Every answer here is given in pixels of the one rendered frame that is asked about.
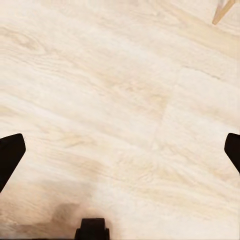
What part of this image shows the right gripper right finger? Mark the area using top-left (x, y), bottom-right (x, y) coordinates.
top-left (224, 132), bottom-right (240, 172)

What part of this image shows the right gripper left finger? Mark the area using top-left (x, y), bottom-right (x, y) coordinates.
top-left (0, 133), bottom-right (26, 193)

